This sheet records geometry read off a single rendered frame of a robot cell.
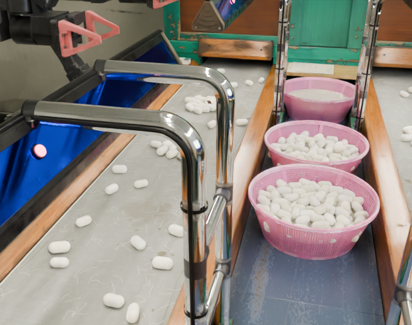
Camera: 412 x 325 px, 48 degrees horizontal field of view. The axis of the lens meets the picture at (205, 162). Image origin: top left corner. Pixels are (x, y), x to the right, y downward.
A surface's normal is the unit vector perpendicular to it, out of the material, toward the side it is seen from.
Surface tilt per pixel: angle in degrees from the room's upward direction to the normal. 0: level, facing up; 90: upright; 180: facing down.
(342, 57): 90
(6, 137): 58
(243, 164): 0
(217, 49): 67
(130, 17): 90
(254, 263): 0
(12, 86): 90
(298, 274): 0
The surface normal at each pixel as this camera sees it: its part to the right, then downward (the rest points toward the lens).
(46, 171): 0.82, -0.39
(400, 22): -0.23, 0.44
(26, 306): 0.00, -0.89
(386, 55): -0.20, 0.05
